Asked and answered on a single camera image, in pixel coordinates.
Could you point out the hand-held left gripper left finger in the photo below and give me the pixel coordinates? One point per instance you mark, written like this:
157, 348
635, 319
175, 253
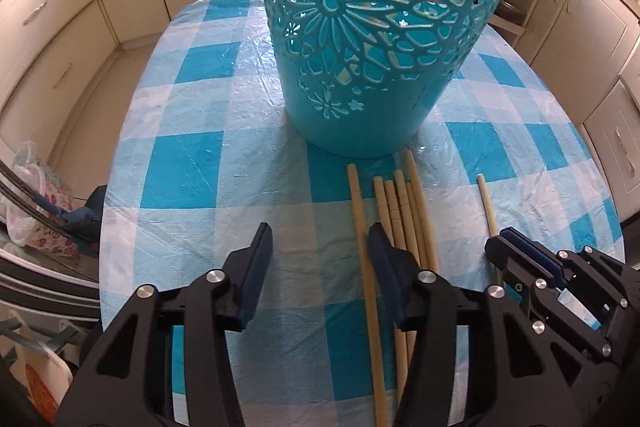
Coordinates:
255, 279

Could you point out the blue plastic object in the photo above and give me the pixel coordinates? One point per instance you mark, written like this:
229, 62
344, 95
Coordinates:
85, 219

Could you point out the dark pan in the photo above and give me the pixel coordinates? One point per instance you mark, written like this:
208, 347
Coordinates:
511, 6

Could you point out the blue checked tablecloth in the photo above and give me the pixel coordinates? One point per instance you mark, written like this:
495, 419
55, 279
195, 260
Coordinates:
200, 157

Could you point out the cream drawer cabinet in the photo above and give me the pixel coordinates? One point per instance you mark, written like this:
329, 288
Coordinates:
50, 17

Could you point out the cream panelled cabinet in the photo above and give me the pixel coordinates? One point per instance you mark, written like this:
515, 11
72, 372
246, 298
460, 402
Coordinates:
590, 32

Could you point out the white plastic object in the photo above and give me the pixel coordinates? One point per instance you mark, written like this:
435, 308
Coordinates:
45, 357

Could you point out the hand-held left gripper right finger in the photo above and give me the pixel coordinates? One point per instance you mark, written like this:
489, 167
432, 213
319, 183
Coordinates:
384, 267

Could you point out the teal perforated plastic basket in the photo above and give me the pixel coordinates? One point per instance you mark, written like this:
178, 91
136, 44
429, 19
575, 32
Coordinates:
350, 117

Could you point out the bundle of wooden chopsticks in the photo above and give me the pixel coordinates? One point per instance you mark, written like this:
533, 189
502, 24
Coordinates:
361, 232

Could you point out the clear bag with floral container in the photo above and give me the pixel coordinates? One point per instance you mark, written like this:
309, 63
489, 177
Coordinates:
35, 192

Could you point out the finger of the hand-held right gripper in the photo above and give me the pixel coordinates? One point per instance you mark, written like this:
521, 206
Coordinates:
597, 279
530, 257

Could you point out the light wooden chopstick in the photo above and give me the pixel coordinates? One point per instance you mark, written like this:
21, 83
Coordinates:
486, 207

